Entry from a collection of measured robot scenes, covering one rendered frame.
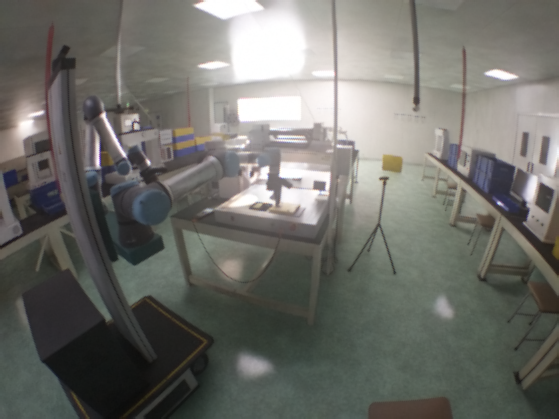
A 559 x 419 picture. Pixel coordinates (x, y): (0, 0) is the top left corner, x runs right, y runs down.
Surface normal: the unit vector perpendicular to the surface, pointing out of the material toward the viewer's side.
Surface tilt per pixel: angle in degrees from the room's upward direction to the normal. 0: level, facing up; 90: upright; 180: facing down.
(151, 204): 91
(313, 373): 0
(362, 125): 90
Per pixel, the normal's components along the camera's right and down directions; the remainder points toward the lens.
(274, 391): -0.01, -0.92
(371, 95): -0.36, 0.36
